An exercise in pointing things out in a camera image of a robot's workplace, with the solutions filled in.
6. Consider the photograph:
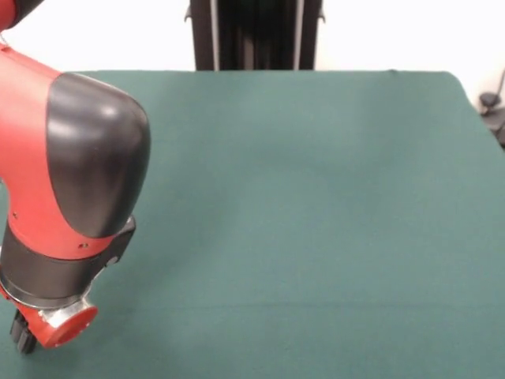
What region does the black wheeled stand foot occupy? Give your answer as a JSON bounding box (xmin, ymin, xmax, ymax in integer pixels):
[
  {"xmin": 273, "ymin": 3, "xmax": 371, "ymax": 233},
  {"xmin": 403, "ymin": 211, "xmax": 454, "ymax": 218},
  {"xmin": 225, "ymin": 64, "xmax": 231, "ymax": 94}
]
[{"xmin": 479, "ymin": 92, "xmax": 505, "ymax": 149}]

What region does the dark green tablecloth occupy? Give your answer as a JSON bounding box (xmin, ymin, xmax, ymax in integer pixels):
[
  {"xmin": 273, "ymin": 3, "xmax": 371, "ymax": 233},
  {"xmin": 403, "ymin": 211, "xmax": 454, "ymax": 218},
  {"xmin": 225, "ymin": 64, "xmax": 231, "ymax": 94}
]
[{"xmin": 0, "ymin": 69, "xmax": 505, "ymax": 379}]

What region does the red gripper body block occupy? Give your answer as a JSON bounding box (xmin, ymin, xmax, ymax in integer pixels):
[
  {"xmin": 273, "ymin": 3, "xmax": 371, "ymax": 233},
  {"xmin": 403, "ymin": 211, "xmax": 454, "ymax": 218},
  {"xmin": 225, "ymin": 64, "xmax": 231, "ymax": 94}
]
[{"xmin": 0, "ymin": 282, "xmax": 99, "ymax": 351}]

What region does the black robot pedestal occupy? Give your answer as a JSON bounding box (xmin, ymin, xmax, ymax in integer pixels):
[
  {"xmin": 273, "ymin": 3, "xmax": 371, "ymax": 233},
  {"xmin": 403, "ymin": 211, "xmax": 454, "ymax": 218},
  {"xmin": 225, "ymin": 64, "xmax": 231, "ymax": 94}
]
[{"xmin": 183, "ymin": 0, "xmax": 327, "ymax": 71}]

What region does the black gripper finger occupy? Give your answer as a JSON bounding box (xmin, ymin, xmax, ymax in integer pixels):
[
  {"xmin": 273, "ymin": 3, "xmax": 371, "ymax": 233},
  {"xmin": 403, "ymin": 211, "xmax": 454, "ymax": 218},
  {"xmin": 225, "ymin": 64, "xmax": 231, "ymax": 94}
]
[{"xmin": 8, "ymin": 310, "xmax": 33, "ymax": 355}]

